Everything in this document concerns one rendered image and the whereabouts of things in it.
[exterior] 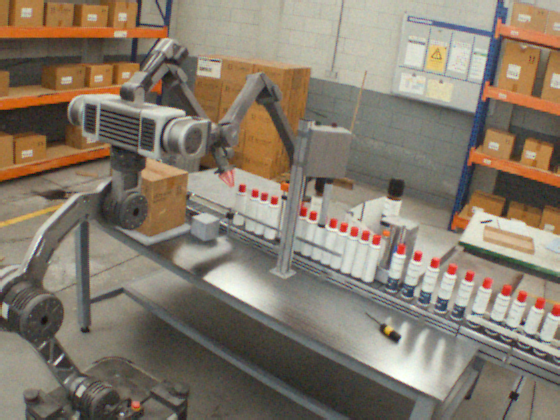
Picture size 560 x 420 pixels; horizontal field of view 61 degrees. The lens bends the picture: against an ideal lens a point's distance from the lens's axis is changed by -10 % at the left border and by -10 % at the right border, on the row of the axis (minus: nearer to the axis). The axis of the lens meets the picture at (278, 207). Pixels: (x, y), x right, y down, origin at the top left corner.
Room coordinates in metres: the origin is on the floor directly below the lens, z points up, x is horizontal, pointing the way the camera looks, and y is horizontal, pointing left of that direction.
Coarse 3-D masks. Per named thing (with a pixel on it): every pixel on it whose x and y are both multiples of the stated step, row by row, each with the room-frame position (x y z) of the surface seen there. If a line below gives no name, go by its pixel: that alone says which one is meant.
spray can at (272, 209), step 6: (276, 198) 2.24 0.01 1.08; (270, 204) 2.24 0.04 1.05; (276, 204) 2.24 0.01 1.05; (270, 210) 2.23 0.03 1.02; (276, 210) 2.23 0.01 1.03; (270, 216) 2.23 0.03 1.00; (276, 216) 2.24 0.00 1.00; (270, 222) 2.23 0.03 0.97; (264, 228) 2.25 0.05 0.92; (270, 228) 2.23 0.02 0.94; (264, 234) 2.24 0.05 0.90; (270, 234) 2.23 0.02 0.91
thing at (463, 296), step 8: (472, 272) 1.72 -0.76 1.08; (464, 280) 1.72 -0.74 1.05; (472, 280) 1.71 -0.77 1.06; (464, 288) 1.70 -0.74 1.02; (472, 288) 1.70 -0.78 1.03; (464, 296) 1.69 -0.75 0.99; (456, 304) 1.71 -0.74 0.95; (464, 304) 1.69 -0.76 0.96; (456, 312) 1.70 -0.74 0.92; (464, 312) 1.70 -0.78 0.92; (456, 320) 1.69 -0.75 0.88
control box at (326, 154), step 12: (312, 132) 1.96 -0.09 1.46; (324, 132) 1.97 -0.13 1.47; (336, 132) 1.99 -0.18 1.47; (348, 132) 2.01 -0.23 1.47; (312, 144) 1.96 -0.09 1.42; (324, 144) 1.97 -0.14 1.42; (336, 144) 1.99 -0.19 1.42; (348, 144) 2.01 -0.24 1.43; (312, 156) 1.96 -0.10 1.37; (324, 156) 1.98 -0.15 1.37; (336, 156) 1.99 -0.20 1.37; (312, 168) 1.96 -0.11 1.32; (324, 168) 1.98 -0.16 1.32; (336, 168) 2.00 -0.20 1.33
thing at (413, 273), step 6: (420, 252) 1.84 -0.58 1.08; (414, 258) 1.84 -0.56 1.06; (420, 258) 1.83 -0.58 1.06; (414, 264) 1.82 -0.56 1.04; (420, 264) 1.82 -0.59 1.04; (408, 270) 1.84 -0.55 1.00; (414, 270) 1.82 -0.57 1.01; (420, 270) 1.83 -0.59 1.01; (408, 276) 1.83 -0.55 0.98; (414, 276) 1.82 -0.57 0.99; (408, 282) 1.82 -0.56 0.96; (414, 282) 1.82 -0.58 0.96; (408, 288) 1.82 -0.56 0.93; (414, 288) 1.82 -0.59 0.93; (402, 294) 1.84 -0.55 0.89; (408, 294) 1.82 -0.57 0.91
